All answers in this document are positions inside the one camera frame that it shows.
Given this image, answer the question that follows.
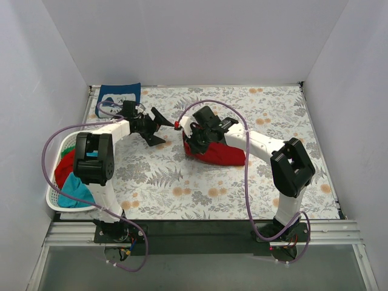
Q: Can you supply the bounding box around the dark red t-shirt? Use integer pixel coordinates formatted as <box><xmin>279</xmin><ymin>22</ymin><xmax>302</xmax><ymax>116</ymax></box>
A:
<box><xmin>182</xmin><ymin>132</ymin><xmax>246</xmax><ymax>166</ymax></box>

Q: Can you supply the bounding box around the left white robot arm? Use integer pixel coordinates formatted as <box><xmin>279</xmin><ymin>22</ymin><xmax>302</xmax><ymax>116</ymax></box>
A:
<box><xmin>73</xmin><ymin>101</ymin><xmax>174</xmax><ymax>243</ymax></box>

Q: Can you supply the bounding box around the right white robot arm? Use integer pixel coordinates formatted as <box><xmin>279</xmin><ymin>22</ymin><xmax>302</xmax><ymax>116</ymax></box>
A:
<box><xmin>175</xmin><ymin>106</ymin><xmax>315</xmax><ymax>242</ymax></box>

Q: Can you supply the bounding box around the folded blue printed t-shirt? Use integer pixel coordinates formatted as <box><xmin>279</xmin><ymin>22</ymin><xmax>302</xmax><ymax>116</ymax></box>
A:
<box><xmin>95</xmin><ymin>82</ymin><xmax>141</xmax><ymax>118</ymax></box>

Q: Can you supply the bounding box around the floral patterned table cloth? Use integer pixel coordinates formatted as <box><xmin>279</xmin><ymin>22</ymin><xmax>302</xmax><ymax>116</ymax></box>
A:
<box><xmin>113</xmin><ymin>86</ymin><xmax>340</xmax><ymax>220</ymax></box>

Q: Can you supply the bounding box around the white plastic laundry basket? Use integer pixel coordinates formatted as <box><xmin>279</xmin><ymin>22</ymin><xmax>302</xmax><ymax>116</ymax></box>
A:
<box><xmin>46</xmin><ymin>131</ymin><xmax>95</xmax><ymax>213</ymax></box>

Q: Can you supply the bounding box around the green t-shirt in basket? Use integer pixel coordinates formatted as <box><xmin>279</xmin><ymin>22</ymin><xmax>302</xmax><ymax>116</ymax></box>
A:
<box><xmin>61</xmin><ymin>146</ymin><xmax>75</xmax><ymax>159</ymax></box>

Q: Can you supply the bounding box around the red t-shirt in basket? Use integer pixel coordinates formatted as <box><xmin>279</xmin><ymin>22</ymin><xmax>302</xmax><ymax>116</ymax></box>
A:
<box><xmin>54</xmin><ymin>149</ymin><xmax>75</xmax><ymax>189</ymax></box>

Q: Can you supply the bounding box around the turquoise t-shirt in basket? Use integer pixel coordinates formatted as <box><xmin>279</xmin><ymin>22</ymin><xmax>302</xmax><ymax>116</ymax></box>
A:
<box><xmin>58</xmin><ymin>172</ymin><xmax>95</xmax><ymax>208</ymax></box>

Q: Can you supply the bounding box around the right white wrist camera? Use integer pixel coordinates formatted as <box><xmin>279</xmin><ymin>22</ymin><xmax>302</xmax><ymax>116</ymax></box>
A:
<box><xmin>174</xmin><ymin>116</ymin><xmax>196</xmax><ymax>138</ymax></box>

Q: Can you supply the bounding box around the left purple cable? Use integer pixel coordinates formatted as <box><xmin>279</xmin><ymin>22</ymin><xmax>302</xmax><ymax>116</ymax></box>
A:
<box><xmin>41</xmin><ymin>101</ymin><xmax>149</xmax><ymax>272</ymax></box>

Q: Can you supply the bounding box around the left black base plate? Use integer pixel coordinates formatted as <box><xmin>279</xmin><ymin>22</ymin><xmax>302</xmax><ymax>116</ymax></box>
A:
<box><xmin>93</xmin><ymin>222</ymin><xmax>144</xmax><ymax>244</ymax></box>

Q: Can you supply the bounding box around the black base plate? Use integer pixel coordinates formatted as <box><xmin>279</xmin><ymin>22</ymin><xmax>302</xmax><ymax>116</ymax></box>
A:
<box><xmin>93</xmin><ymin>222</ymin><xmax>144</xmax><ymax>244</ymax></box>
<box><xmin>251</xmin><ymin>222</ymin><xmax>309</xmax><ymax>243</ymax></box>

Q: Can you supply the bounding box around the aluminium frame rail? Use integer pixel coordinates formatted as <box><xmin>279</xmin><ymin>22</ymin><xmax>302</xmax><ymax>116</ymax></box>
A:
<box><xmin>44</xmin><ymin>219</ymin><xmax>364</xmax><ymax>246</ymax></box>

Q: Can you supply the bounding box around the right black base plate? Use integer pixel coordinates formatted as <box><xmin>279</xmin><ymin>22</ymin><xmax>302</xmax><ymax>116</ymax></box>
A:
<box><xmin>251</xmin><ymin>222</ymin><xmax>309</xmax><ymax>243</ymax></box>

